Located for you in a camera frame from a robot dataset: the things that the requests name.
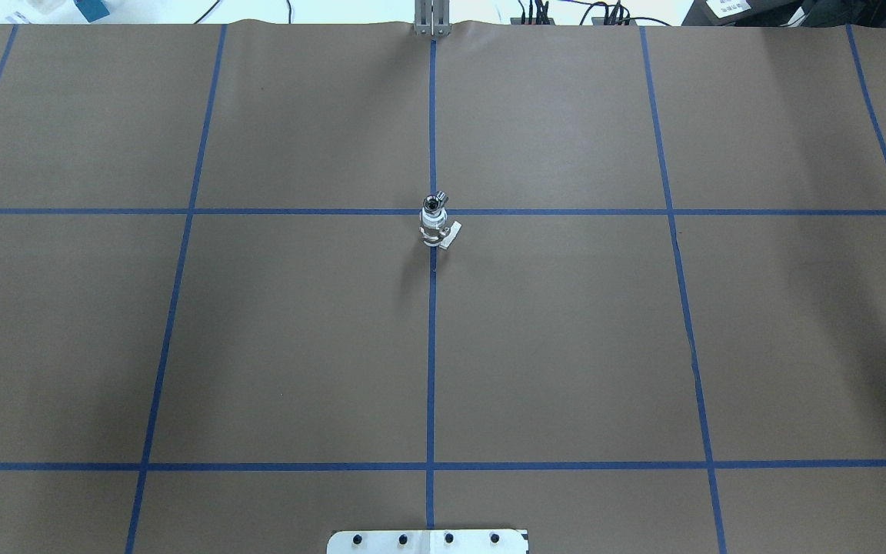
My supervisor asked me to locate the white PPR valve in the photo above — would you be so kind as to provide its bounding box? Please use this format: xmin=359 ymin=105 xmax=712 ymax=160
xmin=419 ymin=208 xmax=463 ymax=250

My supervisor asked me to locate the teal box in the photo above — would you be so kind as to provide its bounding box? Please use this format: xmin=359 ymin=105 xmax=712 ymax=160
xmin=73 ymin=0 xmax=112 ymax=22

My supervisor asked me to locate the aluminium frame post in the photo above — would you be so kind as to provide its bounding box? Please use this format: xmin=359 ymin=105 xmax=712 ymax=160
xmin=414 ymin=0 xmax=452 ymax=39

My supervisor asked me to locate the white metal base plate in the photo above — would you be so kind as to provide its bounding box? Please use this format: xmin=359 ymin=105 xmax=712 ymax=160
xmin=326 ymin=529 xmax=530 ymax=553

